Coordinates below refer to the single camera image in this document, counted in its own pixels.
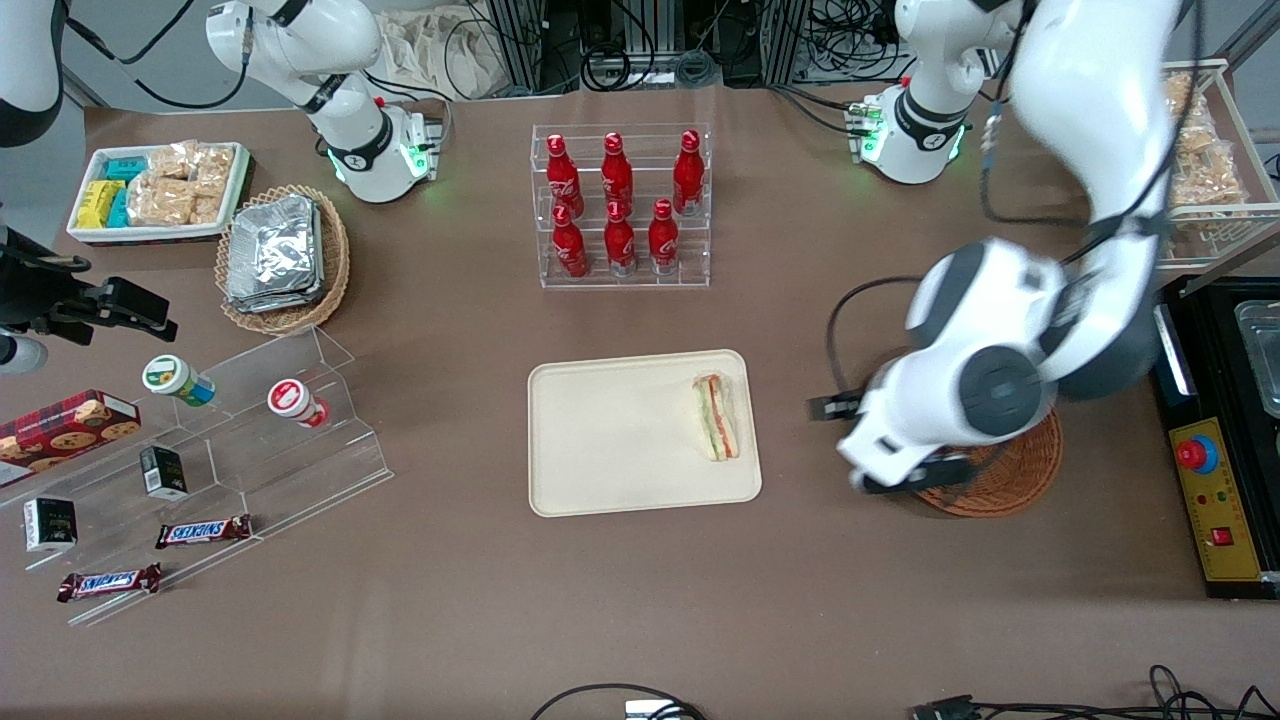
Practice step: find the beige plastic tray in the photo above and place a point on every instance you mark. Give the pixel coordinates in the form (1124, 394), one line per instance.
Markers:
(620, 435)

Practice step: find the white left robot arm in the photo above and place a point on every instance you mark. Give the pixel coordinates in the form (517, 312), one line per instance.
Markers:
(1000, 300)

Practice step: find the light wicker basket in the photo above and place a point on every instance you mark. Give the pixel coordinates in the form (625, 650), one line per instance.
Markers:
(335, 260)

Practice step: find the clear bag of rice crackers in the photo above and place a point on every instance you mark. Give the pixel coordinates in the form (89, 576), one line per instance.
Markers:
(172, 160)
(206, 209)
(214, 170)
(158, 204)

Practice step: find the bagged fried snack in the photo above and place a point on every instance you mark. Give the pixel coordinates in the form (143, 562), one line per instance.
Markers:
(1210, 175)
(1205, 220)
(1195, 135)
(1180, 95)

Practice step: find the teal snack pack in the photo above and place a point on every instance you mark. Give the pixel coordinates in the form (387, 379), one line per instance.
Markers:
(119, 210)
(125, 169)

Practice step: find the silver foil pack stack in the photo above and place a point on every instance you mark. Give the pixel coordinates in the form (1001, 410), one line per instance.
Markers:
(275, 255)

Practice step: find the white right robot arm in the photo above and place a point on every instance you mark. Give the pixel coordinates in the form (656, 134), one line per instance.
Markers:
(350, 150)

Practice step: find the cream cloth bag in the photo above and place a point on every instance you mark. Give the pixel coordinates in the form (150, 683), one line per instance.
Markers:
(440, 50)

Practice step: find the small black carton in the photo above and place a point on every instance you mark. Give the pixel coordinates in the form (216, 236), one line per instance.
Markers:
(163, 473)
(50, 525)

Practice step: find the white rectangular snack tray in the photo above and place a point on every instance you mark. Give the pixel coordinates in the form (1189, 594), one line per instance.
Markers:
(90, 234)

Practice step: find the black control box yellow panel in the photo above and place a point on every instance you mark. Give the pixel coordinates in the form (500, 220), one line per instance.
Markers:
(1215, 520)

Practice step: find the brown wicker basket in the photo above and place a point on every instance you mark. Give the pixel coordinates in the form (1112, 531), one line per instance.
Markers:
(1010, 480)

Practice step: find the clear acrylic stepped display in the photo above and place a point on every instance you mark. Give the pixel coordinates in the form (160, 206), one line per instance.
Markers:
(300, 480)

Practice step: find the yellow snack pack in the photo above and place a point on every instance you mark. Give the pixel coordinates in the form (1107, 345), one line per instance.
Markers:
(95, 203)

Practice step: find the triangular sandwich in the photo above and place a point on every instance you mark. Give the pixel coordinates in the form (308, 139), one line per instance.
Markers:
(718, 418)

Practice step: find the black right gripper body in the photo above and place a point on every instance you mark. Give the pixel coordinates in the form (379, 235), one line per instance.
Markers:
(50, 300)

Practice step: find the snickers chocolate bar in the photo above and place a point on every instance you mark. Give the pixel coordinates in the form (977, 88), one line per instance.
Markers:
(203, 531)
(108, 583)

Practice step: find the steel pan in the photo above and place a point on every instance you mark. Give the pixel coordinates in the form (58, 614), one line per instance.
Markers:
(1262, 350)

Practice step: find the red cola bottle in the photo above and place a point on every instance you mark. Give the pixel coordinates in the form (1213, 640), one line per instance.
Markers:
(663, 242)
(570, 250)
(688, 178)
(620, 245)
(562, 180)
(617, 178)

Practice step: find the green lid yoghurt cup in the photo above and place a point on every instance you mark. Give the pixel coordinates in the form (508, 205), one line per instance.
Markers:
(170, 378)

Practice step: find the aluminium profile frame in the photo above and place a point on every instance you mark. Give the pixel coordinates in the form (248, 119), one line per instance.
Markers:
(785, 35)
(520, 40)

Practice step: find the red tartan cookie box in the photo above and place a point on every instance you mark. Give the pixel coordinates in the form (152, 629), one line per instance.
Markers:
(60, 425)

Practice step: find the clear acrylic bottle rack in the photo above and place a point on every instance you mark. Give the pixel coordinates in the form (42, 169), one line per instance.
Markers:
(640, 282)

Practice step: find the red lid yoghurt cup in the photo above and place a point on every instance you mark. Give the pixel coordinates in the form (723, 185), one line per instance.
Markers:
(292, 400)

